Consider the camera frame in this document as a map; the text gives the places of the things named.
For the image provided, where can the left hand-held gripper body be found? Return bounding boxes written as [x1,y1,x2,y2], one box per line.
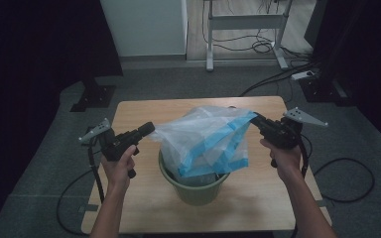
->
[77,117,140,163]

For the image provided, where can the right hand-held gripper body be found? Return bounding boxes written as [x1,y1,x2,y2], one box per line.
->
[260,106,329,150]

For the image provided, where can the white plastic bag blue band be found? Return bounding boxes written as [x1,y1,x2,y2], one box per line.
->
[148,105,259,179]

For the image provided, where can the green plastic bin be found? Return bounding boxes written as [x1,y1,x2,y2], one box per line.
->
[158,150,231,207]

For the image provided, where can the person's left hand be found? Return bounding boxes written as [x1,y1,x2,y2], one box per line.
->
[100,144,139,193]

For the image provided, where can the person's right hand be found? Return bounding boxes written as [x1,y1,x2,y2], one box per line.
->
[259,139,304,182]

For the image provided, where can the black stand base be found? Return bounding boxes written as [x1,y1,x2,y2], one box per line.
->
[70,76,117,113]
[299,76,355,107]

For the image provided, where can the white power strip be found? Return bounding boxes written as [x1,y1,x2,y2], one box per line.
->
[290,69,317,81]

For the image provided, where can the white cabinet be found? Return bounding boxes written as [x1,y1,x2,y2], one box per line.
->
[99,0,189,58]

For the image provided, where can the black curtain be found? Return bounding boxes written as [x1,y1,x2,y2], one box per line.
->
[306,0,381,157]
[0,0,124,232]

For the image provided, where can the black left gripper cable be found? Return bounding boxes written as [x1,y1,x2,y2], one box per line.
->
[56,138,107,237]

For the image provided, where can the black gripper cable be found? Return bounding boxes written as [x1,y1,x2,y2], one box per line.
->
[56,138,107,237]
[290,132,314,238]

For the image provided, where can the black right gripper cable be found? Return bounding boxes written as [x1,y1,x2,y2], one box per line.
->
[290,132,314,238]

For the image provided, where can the thick black floor cables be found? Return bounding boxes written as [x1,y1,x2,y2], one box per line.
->
[239,60,319,98]

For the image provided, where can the thin black coiled cables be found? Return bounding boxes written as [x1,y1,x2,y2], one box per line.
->
[200,0,312,56]

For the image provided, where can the white metal desk frame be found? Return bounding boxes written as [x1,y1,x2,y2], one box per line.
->
[203,0,294,72]

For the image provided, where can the black looped floor cable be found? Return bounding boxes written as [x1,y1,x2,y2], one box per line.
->
[313,157,376,203]

